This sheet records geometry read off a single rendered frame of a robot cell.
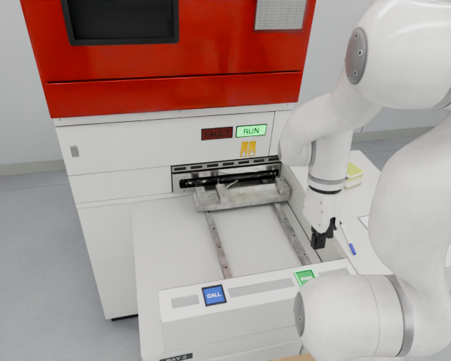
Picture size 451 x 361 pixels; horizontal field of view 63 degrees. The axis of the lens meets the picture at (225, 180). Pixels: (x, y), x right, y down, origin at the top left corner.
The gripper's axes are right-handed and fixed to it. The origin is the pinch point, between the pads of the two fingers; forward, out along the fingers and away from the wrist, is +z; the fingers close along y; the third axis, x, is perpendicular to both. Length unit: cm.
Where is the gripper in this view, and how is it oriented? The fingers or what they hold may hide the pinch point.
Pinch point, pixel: (318, 241)
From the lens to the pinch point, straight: 95.7
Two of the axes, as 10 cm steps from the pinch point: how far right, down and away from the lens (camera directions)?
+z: 0.0, 9.0, 4.3
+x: 9.7, -1.1, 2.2
